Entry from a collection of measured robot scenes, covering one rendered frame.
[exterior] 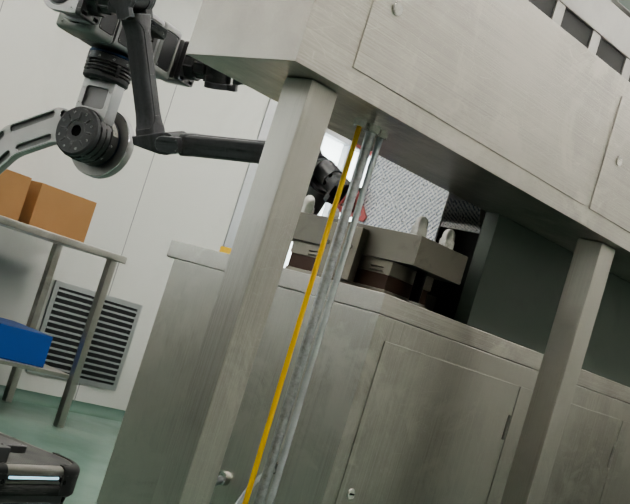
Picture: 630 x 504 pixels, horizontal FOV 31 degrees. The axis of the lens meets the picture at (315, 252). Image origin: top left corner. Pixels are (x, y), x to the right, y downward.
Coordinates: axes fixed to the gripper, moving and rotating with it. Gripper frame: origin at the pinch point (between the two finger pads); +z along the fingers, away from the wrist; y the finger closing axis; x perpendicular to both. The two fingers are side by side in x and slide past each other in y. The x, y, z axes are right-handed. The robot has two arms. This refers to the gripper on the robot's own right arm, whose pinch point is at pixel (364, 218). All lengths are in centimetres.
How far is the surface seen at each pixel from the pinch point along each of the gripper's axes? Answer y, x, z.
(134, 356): -233, -237, -275
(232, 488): 26, -49, 41
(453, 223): -14.0, 11.2, 9.7
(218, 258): 26.0, -23.2, -2.6
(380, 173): 0.3, 9.8, -4.4
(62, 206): -124, -156, -268
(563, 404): -16, 2, 59
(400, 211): 0.2, 7.5, 7.2
